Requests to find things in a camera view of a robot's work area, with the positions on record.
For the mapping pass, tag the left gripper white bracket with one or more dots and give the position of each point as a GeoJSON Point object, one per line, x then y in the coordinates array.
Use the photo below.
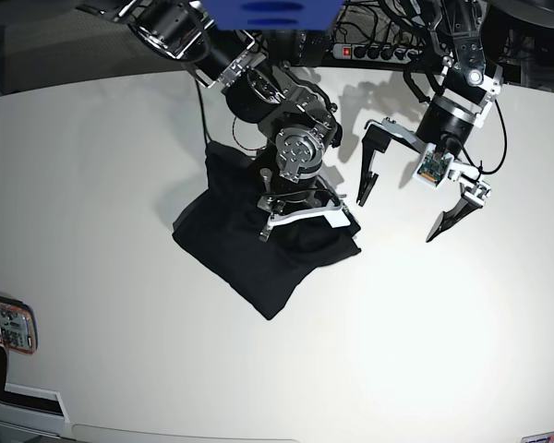
{"type": "Point", "coordinates": [436, 165]}

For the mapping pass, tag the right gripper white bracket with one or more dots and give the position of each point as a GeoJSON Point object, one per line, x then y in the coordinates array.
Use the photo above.
{"type": "Point", "coordinates": [287, 207]}

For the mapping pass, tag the black T-shirt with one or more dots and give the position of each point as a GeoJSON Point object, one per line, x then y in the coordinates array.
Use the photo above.
{"type": "Point", "coordinates": [221, 230]}

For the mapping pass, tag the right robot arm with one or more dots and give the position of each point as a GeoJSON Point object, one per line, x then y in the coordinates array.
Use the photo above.
{"type": "Point", "coordinates": [294, 115]}

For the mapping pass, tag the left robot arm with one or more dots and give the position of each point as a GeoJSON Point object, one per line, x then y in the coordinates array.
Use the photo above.
{"type": "Point", "coordinates": [452, 76]}

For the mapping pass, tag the blue plastic box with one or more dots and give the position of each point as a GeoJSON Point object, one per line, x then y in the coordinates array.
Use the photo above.
{"type": "Point", "coordinates": [273, 14]}

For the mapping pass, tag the small sticker label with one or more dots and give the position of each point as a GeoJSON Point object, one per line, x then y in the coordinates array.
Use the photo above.
{"type": "Point", "coordinates": [539, 438]}

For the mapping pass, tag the white tray at table edge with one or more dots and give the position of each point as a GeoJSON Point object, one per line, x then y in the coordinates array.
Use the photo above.
{"type": "Point", "coordinates": [35, 410]}

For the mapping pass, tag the black power strip red switch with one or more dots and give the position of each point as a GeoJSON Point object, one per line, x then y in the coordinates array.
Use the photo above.
{"type": "Point", "coordinates": [377, 54]}

